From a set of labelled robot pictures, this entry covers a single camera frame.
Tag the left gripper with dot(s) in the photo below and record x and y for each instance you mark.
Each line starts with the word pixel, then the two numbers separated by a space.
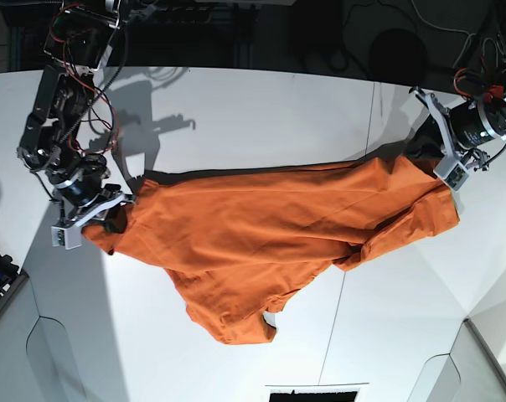
pixel 476 129

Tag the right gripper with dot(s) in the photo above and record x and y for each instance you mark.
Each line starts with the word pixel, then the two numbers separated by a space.
pixel 83 198

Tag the orange t-shirt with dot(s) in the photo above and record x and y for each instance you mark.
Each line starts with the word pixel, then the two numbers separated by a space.
pixel 238 245

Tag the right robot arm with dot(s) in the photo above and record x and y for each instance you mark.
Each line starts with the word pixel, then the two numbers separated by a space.
pixel 79 35

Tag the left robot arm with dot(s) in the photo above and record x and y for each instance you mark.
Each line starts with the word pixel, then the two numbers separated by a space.
pixel 468 82

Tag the black round stool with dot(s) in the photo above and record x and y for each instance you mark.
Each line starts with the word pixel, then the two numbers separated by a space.
pixel 398 56

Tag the black slot panel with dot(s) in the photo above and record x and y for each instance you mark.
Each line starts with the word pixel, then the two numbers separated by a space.
pixel 330 392

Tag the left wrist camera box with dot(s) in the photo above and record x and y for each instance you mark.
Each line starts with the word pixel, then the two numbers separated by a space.
pixel 452 172

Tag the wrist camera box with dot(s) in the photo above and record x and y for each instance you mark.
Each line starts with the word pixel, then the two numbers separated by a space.
pixel 66 237
pixel 452 172

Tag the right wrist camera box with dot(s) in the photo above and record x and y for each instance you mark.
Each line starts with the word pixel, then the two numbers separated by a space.
pixel 66 237

